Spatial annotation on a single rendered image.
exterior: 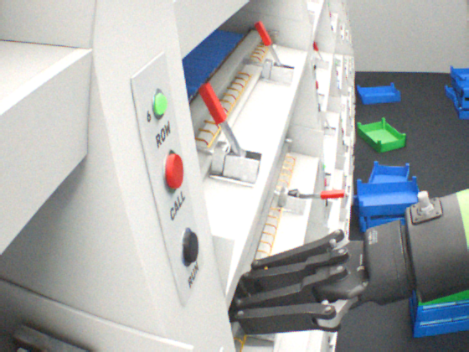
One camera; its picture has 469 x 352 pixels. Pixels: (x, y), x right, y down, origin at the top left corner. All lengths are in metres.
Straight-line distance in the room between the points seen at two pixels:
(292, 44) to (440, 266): 0.55
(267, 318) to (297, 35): 0.54
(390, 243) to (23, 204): 0.35
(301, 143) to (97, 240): 0.75
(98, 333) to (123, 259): 0.06
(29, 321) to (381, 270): 0.29
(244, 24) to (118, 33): 0.69
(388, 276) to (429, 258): 0.04
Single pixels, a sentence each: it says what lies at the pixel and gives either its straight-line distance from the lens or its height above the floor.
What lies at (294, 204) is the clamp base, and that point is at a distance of 0.80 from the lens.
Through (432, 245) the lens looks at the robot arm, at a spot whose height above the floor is 1.10.
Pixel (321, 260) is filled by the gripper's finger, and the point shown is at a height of 1.06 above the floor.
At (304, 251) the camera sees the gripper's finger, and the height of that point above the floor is 1.05.
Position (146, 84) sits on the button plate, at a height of 1.30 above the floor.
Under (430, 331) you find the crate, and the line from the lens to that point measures 1.91.
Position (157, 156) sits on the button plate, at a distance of 0.25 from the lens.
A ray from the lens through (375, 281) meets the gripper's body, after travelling 0.46.
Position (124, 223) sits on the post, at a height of 1.25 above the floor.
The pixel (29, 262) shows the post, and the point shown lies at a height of 1.23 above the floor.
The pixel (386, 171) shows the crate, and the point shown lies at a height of 0.02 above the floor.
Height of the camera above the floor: 1.36
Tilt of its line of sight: 27 degrees down
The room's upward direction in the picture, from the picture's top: 9 degrees counter-clockwise
